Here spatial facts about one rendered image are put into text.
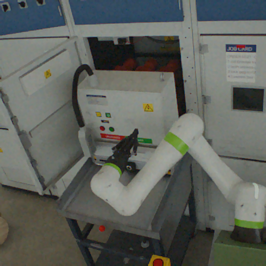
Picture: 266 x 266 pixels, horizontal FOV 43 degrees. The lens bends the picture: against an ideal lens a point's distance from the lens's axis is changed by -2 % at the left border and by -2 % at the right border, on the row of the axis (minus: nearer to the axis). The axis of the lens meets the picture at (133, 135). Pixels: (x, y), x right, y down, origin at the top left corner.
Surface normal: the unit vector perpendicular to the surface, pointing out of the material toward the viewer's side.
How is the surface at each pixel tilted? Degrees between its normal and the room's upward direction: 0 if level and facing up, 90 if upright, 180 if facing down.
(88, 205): 0
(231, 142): 90
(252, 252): 90
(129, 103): 90
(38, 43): 90
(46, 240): 0
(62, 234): 0
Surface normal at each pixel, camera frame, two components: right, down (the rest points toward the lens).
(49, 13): -0.10, 0.61
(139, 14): -0.38, 0.60
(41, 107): 0.82, 0.22
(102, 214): -0.17, -0.79
